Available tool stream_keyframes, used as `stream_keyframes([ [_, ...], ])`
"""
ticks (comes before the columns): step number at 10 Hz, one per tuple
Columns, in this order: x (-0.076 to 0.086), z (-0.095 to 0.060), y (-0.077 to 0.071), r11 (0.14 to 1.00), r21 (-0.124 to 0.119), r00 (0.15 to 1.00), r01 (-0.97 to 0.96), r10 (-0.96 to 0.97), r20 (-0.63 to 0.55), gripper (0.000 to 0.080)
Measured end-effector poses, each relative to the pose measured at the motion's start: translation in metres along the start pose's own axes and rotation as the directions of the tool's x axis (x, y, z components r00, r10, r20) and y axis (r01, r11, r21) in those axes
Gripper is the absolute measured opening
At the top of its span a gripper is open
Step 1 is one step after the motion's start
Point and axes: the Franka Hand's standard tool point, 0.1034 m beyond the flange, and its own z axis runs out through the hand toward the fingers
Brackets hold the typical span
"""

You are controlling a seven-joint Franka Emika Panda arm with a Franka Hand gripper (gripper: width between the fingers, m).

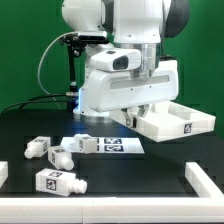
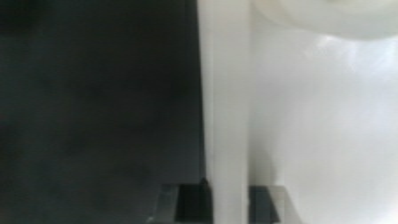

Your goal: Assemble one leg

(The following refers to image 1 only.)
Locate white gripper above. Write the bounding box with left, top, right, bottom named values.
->
left=87, top=60, right=178, bottom=127

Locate white sheet with tags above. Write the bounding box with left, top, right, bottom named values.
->
left=61, top=137, right=144, bottom=154

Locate black cable on table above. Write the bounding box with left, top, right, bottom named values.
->
left=0, top=93, right=80, bottom=116

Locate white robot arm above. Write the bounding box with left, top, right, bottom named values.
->
left=62, top=0, right=189, bottom=128

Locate white obstacle fence wall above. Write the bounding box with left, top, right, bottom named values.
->
left=0, top=162, right=224, bottom=224

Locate black camera on stand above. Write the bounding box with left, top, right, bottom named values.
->
left=60, top=31, right=109, bottom=58

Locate white square table top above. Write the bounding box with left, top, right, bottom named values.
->
left=110, top=101, right=216, bottom=142

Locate grey camera cable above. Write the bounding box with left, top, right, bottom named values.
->
left=37, top=31, right=78, bottom=98

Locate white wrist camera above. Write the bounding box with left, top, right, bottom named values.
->
left=90, top=49, right=141, bottom=72

